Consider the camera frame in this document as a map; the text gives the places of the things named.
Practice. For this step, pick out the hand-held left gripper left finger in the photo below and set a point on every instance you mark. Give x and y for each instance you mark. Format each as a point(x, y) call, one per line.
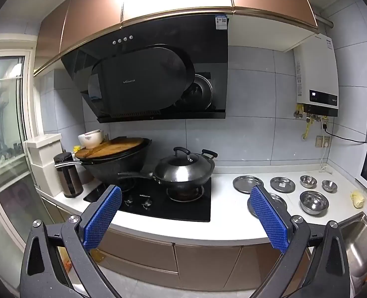
point(104, 214)

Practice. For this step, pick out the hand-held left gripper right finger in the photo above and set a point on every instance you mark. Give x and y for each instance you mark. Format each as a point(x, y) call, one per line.
point(269, 217)

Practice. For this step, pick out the steel plate with label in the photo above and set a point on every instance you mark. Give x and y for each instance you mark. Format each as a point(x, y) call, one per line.
point(283, 184)

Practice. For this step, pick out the large steel plate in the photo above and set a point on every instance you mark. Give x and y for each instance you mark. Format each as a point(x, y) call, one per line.
point(245, 183)

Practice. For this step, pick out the large steel bowl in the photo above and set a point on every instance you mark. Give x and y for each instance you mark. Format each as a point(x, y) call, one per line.
point(314, 202)

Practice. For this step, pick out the small steel bowl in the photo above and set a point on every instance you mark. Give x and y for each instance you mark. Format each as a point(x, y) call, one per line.
point(329, 185)
point(308, 181)

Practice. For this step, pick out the black thermos kettle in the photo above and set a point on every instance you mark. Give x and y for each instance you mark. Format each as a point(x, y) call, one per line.
point(70, 183)

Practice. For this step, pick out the large black wok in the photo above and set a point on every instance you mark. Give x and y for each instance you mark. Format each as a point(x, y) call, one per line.
point(118, 167)

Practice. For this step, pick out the black gas stove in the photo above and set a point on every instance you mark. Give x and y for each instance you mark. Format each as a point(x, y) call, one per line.
point(158, 205)

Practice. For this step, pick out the round wooden cutting board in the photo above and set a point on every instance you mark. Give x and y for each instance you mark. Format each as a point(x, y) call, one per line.
point(115, 149)

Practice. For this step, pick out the copper lower cabinet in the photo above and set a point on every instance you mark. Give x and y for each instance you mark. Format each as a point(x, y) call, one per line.
point(208, 260)

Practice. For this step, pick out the copper cabinet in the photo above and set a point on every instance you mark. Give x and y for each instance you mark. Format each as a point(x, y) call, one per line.
point(93, 15)
point(208, 260)

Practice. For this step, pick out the white ceramic bowl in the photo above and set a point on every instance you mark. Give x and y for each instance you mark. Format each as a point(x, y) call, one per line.
point(91, 139)

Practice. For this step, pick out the white storage box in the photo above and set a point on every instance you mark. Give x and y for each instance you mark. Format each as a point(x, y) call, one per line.
point(43, 155)

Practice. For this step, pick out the steel wok lid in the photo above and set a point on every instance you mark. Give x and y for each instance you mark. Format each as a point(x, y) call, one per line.
point(177, 170)

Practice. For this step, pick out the steel wok with lid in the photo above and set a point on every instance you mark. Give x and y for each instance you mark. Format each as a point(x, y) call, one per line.
point(186, 187)

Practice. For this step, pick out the yellow cloth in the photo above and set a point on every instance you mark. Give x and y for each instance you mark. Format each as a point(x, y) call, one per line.
point(358, 199)

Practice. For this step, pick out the steel sink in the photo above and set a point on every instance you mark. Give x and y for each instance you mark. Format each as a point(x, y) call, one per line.
point(360, 242)

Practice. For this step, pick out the sliding glass door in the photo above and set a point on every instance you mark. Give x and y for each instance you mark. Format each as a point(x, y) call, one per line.
point(6, 115)

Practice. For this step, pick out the black range hood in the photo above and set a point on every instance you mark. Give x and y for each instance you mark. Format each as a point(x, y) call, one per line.
point(140, 77)

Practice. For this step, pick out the white water heater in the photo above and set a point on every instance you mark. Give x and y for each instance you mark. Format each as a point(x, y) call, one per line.
point(317, 68)

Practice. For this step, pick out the copper upper cabinet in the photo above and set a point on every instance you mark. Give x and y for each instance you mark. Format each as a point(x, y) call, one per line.
point(93, 15)

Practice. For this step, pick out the grey pipe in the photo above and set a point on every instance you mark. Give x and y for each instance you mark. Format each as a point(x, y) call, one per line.
point(324, 20)

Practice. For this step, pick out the wall power outlet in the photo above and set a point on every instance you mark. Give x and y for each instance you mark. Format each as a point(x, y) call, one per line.
point(322, 141)

